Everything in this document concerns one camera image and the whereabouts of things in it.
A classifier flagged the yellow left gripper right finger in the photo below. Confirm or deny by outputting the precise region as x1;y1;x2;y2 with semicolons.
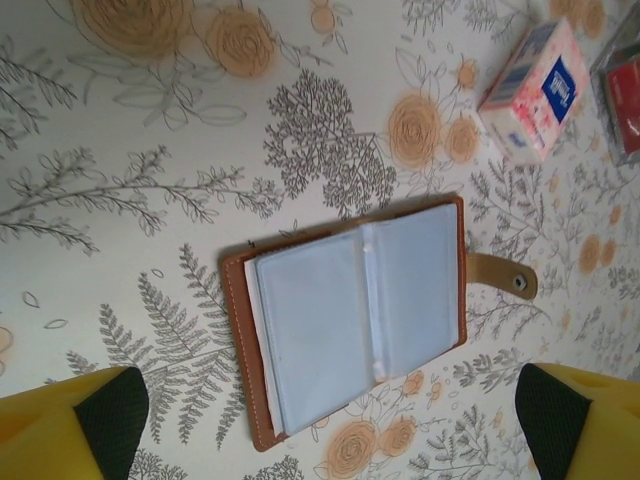
514;362;640;480

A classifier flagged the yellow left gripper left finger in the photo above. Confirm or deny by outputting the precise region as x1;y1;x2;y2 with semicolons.
0;366;151;480

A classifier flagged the brown leather card holder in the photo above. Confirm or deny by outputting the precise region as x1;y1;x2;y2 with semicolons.
218;195;539;454

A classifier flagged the red VIP card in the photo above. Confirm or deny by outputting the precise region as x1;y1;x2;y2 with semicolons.
603;59;640;157

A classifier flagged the red box with cards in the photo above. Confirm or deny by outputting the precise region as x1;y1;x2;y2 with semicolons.
588;19;640;169

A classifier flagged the floral tablecloth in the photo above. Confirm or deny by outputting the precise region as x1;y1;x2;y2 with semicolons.
0;0;640;480

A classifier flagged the pink tissue pack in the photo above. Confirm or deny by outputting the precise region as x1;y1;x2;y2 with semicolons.
476;16;592;167

